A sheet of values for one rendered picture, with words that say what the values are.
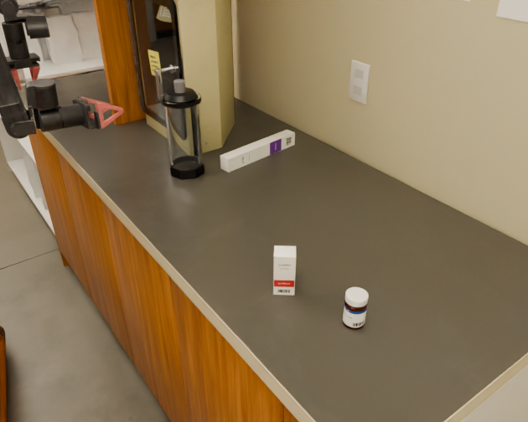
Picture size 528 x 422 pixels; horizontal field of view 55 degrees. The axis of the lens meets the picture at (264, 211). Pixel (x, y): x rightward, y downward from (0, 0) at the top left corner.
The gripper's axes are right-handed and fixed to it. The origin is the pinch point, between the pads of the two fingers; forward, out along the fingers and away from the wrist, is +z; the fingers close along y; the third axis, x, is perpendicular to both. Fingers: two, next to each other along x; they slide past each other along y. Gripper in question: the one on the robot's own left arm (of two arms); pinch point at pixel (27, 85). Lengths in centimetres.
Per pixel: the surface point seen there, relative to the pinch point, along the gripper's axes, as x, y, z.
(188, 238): -83, 11, 16
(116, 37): -8.7, 28.2, -13.1
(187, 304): -90, 6, 29
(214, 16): -46, 43, -24
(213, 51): -46, 42, -14
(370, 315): -126, 27, 16
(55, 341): 4, -13, 110
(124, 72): -8.7, 29.3, -1.5
